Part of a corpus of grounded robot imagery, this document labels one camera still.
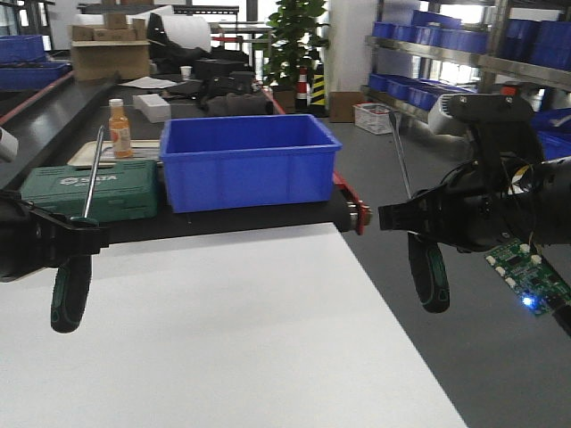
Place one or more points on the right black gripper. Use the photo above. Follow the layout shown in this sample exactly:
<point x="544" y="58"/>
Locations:
<point x="476" y="209"/>

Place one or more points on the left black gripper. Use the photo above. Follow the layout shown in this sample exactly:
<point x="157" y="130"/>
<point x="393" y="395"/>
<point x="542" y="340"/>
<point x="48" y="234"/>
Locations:
<point x="33" y="238"/>

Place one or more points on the green-handled screwdriver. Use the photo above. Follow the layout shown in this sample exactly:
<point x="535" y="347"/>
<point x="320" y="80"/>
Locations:
<point x="73" y="278"/>
<point x="426" y="260"/>

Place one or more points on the beige plastic tray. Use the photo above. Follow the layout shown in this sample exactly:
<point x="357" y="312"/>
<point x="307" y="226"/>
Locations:
<point x="143" y="150"/>

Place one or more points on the green circuit board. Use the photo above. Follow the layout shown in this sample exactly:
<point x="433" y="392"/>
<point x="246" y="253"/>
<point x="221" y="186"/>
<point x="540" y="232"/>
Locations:
<point x="536" y="283"/>

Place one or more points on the green SATA tool case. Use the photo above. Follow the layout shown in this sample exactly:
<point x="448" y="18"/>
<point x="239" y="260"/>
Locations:
<point x="128" y="190"/>

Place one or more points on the orange juice bottle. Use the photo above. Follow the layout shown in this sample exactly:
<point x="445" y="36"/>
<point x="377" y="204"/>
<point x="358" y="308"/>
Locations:
<point x="119" y="130"/>

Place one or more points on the blue bin far left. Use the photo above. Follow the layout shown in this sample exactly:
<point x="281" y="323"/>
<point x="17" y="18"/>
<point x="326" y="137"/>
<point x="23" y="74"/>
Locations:
<point x="31" y="75"/>

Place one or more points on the brown cardboard box on floor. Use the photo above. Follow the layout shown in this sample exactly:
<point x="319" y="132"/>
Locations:
<point x="341" y="106"/>

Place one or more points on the white rectangular box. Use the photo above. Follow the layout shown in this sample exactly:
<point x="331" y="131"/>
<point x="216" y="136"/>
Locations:
<point x="153" y="106"/>

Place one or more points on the large cardboard box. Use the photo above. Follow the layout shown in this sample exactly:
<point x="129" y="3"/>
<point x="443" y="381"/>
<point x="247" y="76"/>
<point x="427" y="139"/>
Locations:
<point x="92" y="60"/>

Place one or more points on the yellow black traffic cone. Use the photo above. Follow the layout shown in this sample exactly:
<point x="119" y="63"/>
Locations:
<point x="317" y="105"/>

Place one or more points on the large blue plastic bin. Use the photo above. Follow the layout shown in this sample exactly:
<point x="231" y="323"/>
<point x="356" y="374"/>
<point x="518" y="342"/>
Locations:
<point x="220" y="163"/>

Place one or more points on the red white traffic cone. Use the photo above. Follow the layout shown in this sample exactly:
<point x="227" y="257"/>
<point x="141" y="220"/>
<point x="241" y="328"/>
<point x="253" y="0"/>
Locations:
<point x="301" y="99"/>

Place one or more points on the white paper cup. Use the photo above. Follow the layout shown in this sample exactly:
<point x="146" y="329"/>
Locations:
<point x="185" y="72"/>

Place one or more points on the dark grey cloth bundle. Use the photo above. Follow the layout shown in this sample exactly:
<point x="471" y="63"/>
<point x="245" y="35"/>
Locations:
<point x="238" y="105"/>

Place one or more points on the black box on table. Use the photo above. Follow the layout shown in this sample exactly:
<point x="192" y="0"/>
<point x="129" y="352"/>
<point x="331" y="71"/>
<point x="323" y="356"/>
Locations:
<point x="211" y="68"/>

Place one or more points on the potted green plant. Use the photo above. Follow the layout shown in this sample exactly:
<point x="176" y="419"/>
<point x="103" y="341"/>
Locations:
<point x="295" y="40"/>

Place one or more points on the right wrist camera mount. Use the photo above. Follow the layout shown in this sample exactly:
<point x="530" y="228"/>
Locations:
<point x="496" y="125"/>

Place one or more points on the red conveyor end bracket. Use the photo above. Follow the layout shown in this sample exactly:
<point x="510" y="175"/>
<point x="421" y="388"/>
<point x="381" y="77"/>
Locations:
<point x="359" y="212"/>

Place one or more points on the white wire basket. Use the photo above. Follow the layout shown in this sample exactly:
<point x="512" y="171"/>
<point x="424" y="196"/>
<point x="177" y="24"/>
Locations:
<point x="372" y="117"/>

